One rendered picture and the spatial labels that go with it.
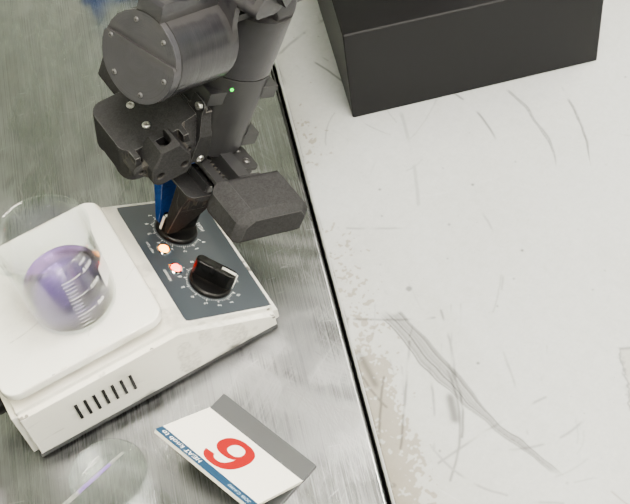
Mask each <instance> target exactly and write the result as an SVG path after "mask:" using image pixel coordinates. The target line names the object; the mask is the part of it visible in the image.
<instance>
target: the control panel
mask: <svg viewBox="0 0 630 504"><path fill-rule="evenodd" d="M117 210H118V212H119V214H120V216H121V217H122V219H123V220H124V222H125V224H126V225H127V227H128V229H129V230H130V232H131V233H132V235H133V237H134V238H135V240H136V242H137V243H138V245H139V246H140V248H141V250H142V251H143V253H144V255H145V256H146V258H147V259H148V261H149V263H150V264H151V266H152V268H153V269H154V271H155V272H156V274H157V276H158V277H159V279H160V280H161V282H162V284H163V285H164V287H165V289H166V290H167V292H168V293H169V295H170V297H171V298H172V300H173V302H174V303H175V305H176V306H177V308H178V310H179V311H180V313H181V315H182V316H183V318H184V319H185V320H186V321H191V320H196V319H202V318H207V317H212V316H217V315H223V314H228V313H233V312H238V311H244V310H249V309H254V308H259V307H265V306H268V305H271V304H270V303H269V301H268V299H267V298H266V296H265V295H264V293H263V292H262V290H261V289H260V287H259V286H258V284H257V283H256V282H255V280H254V279H253V277H252V276H251V274H250V273H249V271H248V270H247V268H246V267H245V265H244V264H243V262H242V261H241V259H240V258H239V256H238V255H237V253H236V252H235V250H234V249H233V247H232V246H231V244H230V243H229V241H228V240H227V238H226V237H225V235H224V234H223V232H222V231H221V229H220V228H219V226H218V225H217V223H216V222H215V220H214V219H213V217H212V216H211V215H210V214H209V212H208V210H207V209H206V210H205V211H203V212H202V213H201V214H200V216H199V219H198V221H197V224H196V227H197V230H198V234H197V237H196V239H195V240H194V241H193V242H192V243H189V244H185V245H179V244H174V243H171V242H169V241H167V240H165V239H164V238H162V237H161V236H160V235H159V234H158V232H157V230H156V227H155V224H156V221H157V220H156V213H155V203H152V204H144V205H136V206H127V207H120V208H117ZM162 244H164V245H167V246H168V247H169V252H166V253H165V252H161V251H160V250H159V248H158V247H159V246H160V245H162ZM198 255H204V256H206V257H208V258H210V259H212V260H214V261H216V262H218V263H220V264H222V265H224V266H226V267H228V268H230V269H232V270H234V271H235V272H236V273H237V275H238V277H237V280H236V282H235V284H234V287H233V288H232V289H231V292H230V293H229V294H228V295H227V296H226V297H224V298H219V299H213V298H208V297H205V296H203V295H201V294H199V293H198V292H197V291H195V290H194V289H193V287H192V286H191V284H190V282H189V275H190V272H191V270H192V268H193V265H194V263H195V260H196V258H197V256H198ZM174 263H176V264H179V265H180V266H181V271H179V272H175V271H173V270H172V269H171V268H170V266H171V265H172V264H174Z"/></svg>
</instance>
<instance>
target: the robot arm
mask: <svg viewBox="0 0 630 504"><path fill-rule="evenodd" d="M299 1H302V0H138V3H137V6H136V7H133V8H130V9H126V10H124V11H122V12H119V13H117V14H116V15H115V16H114V17H113V18H112V19H111V21H110V23H109V25H108V27H107V28H105V29H104V33H103V37H102V52H103V58H102V61H101V65H100V68H99V72H98V74H99V76H100V77H101V79H102V80H103V81H104V82H105V84H106V85H107V86H108V87H109V89H110V90H111V91H112V92H113V94H114V95H112V96H110V97H108V98H106V99H104V100H101V101H100V102H98V103H97V104H96V105H95V106H94V108H93V117H94V124H95V130H96V137H97V143H98V145H99V147H100V148H101V149H102V150H103V151H104V152H105V153H106V155H107V156H108V157H109V158H110V160H111V161H112V162H113V164H114V165H115V167H116V169H117V171H118V172H119V173H120V174H121V175H122V176H123V177H124V178H126V179H130V180H136V179H140V178H142V177H148V178H149V179H150V180H151V181H152V182H153V184H154V189H155V213H156V220H157V221H158V222H159V223H160V222H161V220H162V217H163V214H164V213H165V212H168V215H167V219H166V225H165V232H166V233H167V234H172V233H177V232H179V231H180V230H181V229H183V228H184V227H185V226H186V225H187V224H189V223H190V222H191V221H192V220H194V219H195V218H196V217H197V216H198V215H200V214H201V213H202V212H203V211H205V210H206V209H207V210H208V212H209V214H210V215H211V216H212V217H213V219H214V220H215V221H216V222H217V224H218V225H219V226H220V227H221V229H222V230H223V231H224V232H225V234H226V235H227V236H228V237H229V239H230V240H231V241H233V242H235V243H241V242H245V241H249V240H253V239H258V238H262V237H266V236H270V235H274V234H279V233H283V232H287V231H291V230H295V229H298V228H300V226H301V224H302V221H303V219H304V217H305V215H306V211H307V208H308V206H307V205H306V204H305V202H304V201H303V199H302V198H301V197H300V196H299V195H298V194H297V192H296V191H295V190H294V189H293V188H292V187H291V185H290V184H289V183H288V182H287V181H286V180H285V178H284V177H283V176H282V175H281V174H280V173H279V172H278V171H277V170H276V171H271V172H266V173H261V174H260V173H259V172H256V173H251V172H252V170H256V169H257V166H258V164H257V163H256V162H255V161H254V159H253V158H252V157H251V156H250V155H249V154H248V152H247V151H246V150H245V149H244V148H243V147H241V146H243V145H249V144H254V143H255V142H256V139H257V137H258V134H259V131H258V130H257V129H256V128H255V127H254V126H253V125H252V123H251V120H252V117H253V115H254V112H255V110H256V107H257V105H258V102H259V100H260V99H263V98H270V97H274V95H275V93H276V90H277V88H278V84H277V83H276V82H275V81H274V80H273V79H272V78H271V76H270V72H271V69H272V67H273V64H274V62H275V59H276V57H277V54H278V52H279V49H280V47H281V44H282V42H283V39H284V37H285V34H286V32H287V29H288V27H289V24H290V22H291V19H292V17H293V14H294V12H295V9H296V5H297V2H299Z"/></svg>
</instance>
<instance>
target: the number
mask: <svg viewBox="0 0 630 504"><path fill-rule="evenodd" d="M166 429H168V430H169V431H170V432H171V433H172V434H174V435H175V436H176V437H177V438H179V439H180V440H181V441H182V442H183V443H185V444H186V445H187V446H188V447H190V448H191V449H192V450H193V451H194V452H196V453H197V454H198V455H199V456H201V457H202V458H203V459H204V460H205V461H207V462H208V463H209V464H210V465H212V466H213V467H214V468H215V469H216V470H218V471H219V472H220V473H221V474H223V475H224V476H225V477H226V478H227V479H229V480H230V481H231V482H232V483H234V484H235V485H236V486H237V487H238V488H240V489H241V490H242V491H243V492H245V493H246V494H247V495H248V496H249V497H251V498H252V499H253V500H254V501H256V500H258V499H260V498H262V497H264V496H266V495H268V494H270V493H272V492H274V491H276V490H278V489H280V488H281V487H283V486H285V485H287V484H289V483H291V482H293V481H295V480H293V479H292V478H291V477H289V476H288V475H287V474H286V473H284V472H283V471H282V470H281V469H279V468H278V467H277V466H276V465H274V464H273V463H272V462H271V461H269V460H268V459H267V458H266V457H264V456H263V455H262V454H261V453H259V452H258V451H257V450H255V449H254V448H253V447H252V446H250V445H249V444H248V443H247V442H245V441H244V440H243V439H242V438H240V437H239V436H238V435H237V434H235V433H234V432H233V431H232V430H230V429H229V428H228V427H227V426H225V425H224V424H223V423H221V422H220V421H219V420H218V419H216V418H215V417H214V416H213V415H211V414H210V413H209V412H208V411H206V412H204V413H201V414H199V415H196V416H194V417H191V418H189V419H186V420H184V421H181V422H179V423H176V424H174V425H171V426H169V427H166Z"/></svg>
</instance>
